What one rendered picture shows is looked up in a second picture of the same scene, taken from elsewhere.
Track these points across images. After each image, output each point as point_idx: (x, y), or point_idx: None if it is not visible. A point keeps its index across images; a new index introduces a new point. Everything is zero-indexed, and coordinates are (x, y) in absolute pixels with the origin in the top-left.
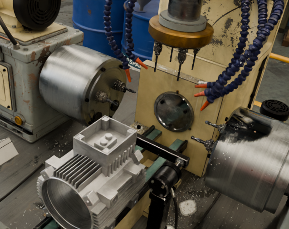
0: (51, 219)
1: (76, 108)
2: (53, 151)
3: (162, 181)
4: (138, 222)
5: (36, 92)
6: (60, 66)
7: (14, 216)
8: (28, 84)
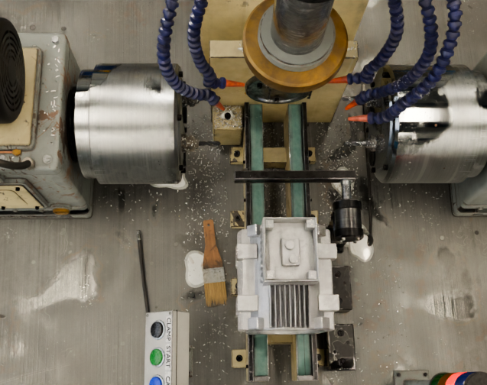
0: None
1: (169, 182)
2: (130, 208)
3: (356, 235)
4: None
5: (75, 177)
6: (112, 147)
7: None
8: (68, 183)
